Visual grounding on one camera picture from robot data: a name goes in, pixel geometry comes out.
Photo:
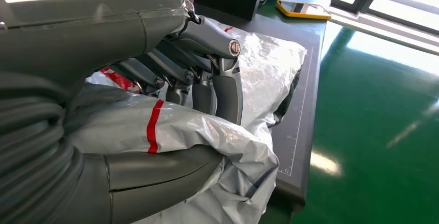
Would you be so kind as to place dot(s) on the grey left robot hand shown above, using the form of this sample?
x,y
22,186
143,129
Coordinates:
x,y
85,34

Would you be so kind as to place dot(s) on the aluminium conveyor frame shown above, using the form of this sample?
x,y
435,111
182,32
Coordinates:
x,y
384,30

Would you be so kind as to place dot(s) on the black scanner platform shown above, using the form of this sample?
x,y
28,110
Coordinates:
x,y
301,112

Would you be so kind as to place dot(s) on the phone with yellow case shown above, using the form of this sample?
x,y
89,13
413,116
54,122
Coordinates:
x,y
301,10

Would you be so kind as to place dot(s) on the white courier bag red print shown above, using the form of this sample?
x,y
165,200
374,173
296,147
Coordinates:
x,y
267,64

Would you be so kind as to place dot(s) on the green conveyor belt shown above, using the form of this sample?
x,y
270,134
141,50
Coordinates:
x,y
377,130

